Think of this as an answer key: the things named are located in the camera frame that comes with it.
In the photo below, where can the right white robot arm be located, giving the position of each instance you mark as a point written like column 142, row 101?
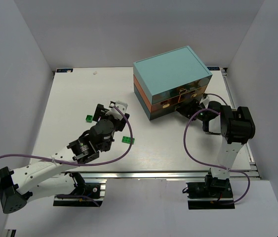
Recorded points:
column 209, row 136

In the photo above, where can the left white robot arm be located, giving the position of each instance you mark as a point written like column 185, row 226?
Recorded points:
column 55, row 177

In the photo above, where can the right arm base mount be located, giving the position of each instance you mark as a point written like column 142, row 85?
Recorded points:
column 212, row 193

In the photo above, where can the green lego plate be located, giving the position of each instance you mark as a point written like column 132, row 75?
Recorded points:
column 128, row 140

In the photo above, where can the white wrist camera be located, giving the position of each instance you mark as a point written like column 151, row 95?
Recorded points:
column 117, row 109
column 204, row 101

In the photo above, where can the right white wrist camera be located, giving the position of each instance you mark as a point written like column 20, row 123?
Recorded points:
column 204, row 101

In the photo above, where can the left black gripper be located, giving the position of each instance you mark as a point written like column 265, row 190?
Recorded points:
column 99, row 112

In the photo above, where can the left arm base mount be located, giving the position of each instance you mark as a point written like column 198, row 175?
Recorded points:
column 84, row 193

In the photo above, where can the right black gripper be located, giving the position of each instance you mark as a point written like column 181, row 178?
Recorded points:
column 186, row 110

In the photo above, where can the teal orange drawer cabinet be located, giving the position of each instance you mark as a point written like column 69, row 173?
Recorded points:
column 165, row 82

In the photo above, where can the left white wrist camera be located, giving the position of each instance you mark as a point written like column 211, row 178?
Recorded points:
column 117, row 109

